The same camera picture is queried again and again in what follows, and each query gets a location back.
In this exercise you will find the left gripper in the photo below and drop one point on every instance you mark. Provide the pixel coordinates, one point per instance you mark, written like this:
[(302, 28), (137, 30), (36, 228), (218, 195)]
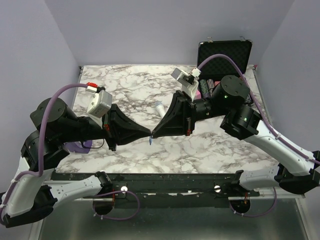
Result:
[(120, 129)]

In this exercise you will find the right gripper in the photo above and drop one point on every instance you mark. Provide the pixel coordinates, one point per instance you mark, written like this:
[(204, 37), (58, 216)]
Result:
[(180, 117)]

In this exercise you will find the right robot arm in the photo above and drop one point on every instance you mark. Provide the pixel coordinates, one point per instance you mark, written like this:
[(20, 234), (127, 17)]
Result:
[(296, 170)]

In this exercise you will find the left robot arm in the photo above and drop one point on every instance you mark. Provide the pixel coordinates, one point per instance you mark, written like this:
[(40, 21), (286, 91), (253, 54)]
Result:
[(29, 199)]

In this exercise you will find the white toy microphone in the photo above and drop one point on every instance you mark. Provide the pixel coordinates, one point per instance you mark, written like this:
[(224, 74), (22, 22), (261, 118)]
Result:
[(160, 109)]

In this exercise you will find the pink metronome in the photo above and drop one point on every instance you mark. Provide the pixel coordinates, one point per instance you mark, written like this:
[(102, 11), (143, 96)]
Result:
[(198, 95)]

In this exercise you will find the purple box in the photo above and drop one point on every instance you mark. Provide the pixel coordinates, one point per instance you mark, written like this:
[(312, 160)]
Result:
[(79, 147)]

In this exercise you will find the black poker chip case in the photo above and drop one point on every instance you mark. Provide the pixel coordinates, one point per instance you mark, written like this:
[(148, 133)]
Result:
[(220, 58)]

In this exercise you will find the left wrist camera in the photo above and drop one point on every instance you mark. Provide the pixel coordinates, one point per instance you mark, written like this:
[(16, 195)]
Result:
[(100, 102)]

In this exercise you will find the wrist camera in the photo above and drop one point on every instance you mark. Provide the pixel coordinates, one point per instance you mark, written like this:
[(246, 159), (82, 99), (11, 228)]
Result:
[(188, 80), (100, 102)]

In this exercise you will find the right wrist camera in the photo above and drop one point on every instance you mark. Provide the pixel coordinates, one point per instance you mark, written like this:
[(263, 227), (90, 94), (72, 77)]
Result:
[(188, 80)]

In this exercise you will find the black mounting rail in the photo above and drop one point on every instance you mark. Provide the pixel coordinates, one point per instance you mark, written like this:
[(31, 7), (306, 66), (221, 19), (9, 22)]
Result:
[(173, 190)]

